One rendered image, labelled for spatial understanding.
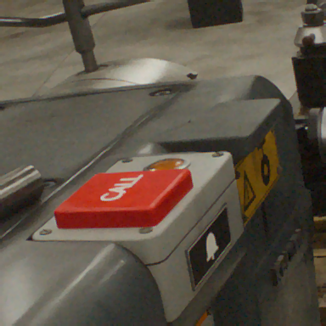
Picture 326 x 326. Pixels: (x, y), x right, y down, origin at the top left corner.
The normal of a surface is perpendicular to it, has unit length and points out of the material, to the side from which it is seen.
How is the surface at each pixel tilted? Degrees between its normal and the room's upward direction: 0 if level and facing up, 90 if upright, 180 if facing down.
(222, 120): 0
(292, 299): 89
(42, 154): 0
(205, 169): 0
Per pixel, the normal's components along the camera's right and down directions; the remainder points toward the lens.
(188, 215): 0.92, -0.06
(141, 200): -0.18, -0.94
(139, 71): 0.09, -0.92
